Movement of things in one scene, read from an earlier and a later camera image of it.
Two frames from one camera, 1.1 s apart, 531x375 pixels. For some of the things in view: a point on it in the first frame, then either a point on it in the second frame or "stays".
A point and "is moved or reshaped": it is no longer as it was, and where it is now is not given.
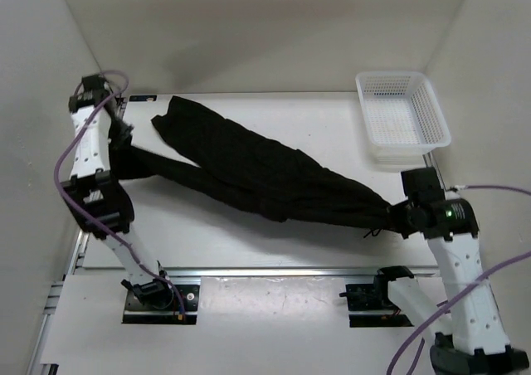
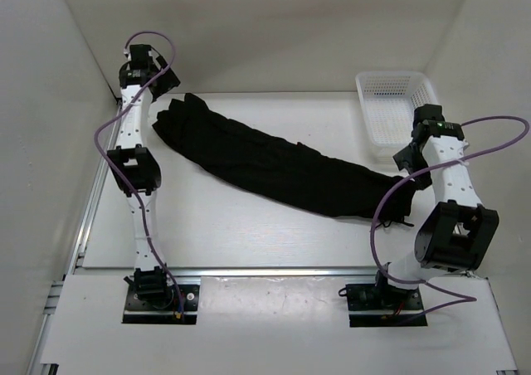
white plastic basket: (402, 116) stays
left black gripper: (124, 138) → (166, 85)
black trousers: (255, 172) is moved or reshaped
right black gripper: (397, 221) → (404, 160)
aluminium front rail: (246, 272) stays
